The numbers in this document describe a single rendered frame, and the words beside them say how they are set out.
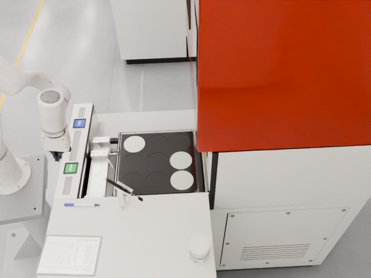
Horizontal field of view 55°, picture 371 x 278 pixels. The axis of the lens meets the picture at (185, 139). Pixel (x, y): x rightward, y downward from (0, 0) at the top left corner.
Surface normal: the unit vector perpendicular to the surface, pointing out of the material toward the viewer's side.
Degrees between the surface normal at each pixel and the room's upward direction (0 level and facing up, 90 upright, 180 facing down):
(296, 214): 90
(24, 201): 2
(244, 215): 90
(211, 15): 90
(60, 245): 0
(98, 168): 0
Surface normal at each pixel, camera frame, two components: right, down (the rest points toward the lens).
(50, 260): -0.02, -0.64
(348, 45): 0.05, 0.77
